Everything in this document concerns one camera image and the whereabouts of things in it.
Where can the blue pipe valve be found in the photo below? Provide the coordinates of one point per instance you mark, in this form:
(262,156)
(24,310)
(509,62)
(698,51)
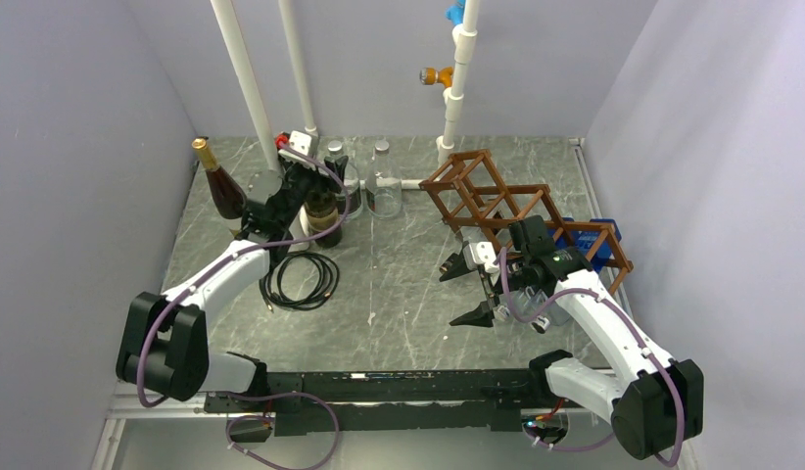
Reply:
(455,12)

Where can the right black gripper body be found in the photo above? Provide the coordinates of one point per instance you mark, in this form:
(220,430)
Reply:
(516,274)

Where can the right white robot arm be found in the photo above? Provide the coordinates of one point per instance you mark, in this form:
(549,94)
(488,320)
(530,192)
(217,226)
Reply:
(652,402)

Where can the clear square bottle black cap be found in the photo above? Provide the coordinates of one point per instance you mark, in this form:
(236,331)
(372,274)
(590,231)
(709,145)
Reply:
(553,315)

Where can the orange pipe valve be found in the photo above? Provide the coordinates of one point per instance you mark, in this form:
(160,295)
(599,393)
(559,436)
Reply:
(431,76)

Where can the dark green wine bottle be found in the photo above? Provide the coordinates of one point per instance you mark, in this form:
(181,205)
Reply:
(322,213)

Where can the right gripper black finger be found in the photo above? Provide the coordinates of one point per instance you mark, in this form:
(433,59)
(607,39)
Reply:
(459,264)
(481,316)

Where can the blue label clear bottle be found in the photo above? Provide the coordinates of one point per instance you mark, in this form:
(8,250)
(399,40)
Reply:
(584,240)

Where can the dark red wine bottle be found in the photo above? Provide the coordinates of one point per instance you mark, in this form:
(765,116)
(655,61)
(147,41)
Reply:
(228,196)

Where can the clear glass bottle white cap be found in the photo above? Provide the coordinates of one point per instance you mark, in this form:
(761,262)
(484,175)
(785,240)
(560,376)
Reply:
(348,200)

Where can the clear glass bottle silver cap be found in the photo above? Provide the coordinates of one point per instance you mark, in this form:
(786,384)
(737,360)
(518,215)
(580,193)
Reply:
(383,183)

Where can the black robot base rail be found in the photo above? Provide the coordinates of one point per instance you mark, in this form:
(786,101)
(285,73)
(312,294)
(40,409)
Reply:
(304,402)

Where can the brown wooden wine rack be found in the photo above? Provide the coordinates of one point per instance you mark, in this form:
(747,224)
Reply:
(468,191)

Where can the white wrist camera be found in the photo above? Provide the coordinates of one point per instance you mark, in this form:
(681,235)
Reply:
(296,146)
(480,255)

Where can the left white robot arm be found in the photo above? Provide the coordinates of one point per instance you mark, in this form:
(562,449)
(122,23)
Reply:
(165,347)

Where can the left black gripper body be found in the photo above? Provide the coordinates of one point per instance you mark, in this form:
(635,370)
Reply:
(299,182)

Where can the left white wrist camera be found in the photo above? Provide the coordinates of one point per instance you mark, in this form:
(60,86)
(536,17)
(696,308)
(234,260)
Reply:
(296,146)

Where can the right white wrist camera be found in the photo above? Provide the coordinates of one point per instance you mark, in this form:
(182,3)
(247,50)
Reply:
(480,255)

